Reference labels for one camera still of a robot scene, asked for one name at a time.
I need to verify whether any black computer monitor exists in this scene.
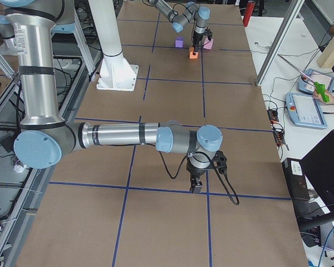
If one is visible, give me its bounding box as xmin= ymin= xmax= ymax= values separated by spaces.
xmin=297 ymin=129 xmax=334 ymax=233

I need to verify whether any red cylinder tube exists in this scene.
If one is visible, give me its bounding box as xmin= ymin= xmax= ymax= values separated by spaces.
xmin=243 ymin=1 xmax=255 ymax=27

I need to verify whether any green handled reacher grabber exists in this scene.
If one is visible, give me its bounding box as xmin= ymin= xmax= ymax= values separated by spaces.
xmin=278 ymin=54 xmax=330 ymax=103

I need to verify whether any near blue teach pendant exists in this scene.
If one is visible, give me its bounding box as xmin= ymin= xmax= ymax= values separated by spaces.
xmin=285 ymin=92 xmax=327 ymax=129

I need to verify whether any far blue teach pendant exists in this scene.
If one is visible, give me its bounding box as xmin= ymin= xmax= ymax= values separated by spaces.
xmin=298 ymin=68 xmax=334 ymax=94

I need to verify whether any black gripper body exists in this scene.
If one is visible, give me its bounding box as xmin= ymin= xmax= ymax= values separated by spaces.
xmin=192 ymin=31 xmax=204 ymax=46
xmin=186 ymin=160 xmax=208 ymax=184

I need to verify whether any blue teach pendant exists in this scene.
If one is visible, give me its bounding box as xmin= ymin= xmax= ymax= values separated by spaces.
xmin=285 ymin=92 xmax=327 ymax=129
xmin=298 ymin=68 xmax=334 ymax=94

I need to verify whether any dark purple foam cube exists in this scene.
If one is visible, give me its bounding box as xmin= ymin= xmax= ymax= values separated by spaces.
xmin=175 ymin=36 xmax=184 ymax=48

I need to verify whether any person's hand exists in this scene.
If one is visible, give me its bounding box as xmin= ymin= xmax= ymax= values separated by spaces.
xmin=313 ymin=90 xmax=334 ymax=104

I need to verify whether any pink foam cube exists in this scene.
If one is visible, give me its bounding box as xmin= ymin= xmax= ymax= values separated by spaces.
xmin=203 ymin=38 xmax=214 ymax=50

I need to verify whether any orange black power strip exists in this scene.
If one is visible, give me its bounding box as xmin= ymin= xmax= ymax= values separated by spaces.
xmin=267 ymin=108 xmax=289 ymax=150

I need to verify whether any white desk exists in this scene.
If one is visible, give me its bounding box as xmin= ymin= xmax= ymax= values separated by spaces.
xmin=239 ymin=15 xmax=334 ymax=267

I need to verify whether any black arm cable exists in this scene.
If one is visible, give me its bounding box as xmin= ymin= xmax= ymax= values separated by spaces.
xmin=171 ymin=3 xmax=189 ymax=18
xmin=157 ymin=151 xmax=240 ymax=206

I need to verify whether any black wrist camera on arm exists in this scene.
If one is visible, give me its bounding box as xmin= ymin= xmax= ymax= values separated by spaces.
xmin=213 ymin=150 xmax=227 ymax=175
xmin=204 ymin=27 xmax=213 ymax=41

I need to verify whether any orange foam cube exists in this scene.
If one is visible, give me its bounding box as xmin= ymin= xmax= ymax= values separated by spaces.
xmin=189 ymin=47 xmax=199 ymax=59

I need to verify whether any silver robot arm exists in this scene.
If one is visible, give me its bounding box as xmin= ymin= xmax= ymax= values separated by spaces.
xmin=148 ymin=0 xmax=213 ymax=56
xmin=0 ymin=1 xmax=223 ymax=193

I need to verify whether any aluminium frame post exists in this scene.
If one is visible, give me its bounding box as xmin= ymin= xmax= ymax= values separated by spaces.
xmin=256 ymin=0 xmax=305 ymax=86

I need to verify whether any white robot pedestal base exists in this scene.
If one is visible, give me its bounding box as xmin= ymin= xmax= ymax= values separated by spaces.
xmin=89 ymin=0 xmax=139 ymax=91

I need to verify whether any black computer box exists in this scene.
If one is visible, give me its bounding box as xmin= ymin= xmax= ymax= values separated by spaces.
xmin=282 ymin=158 xmax=310 ymax=201

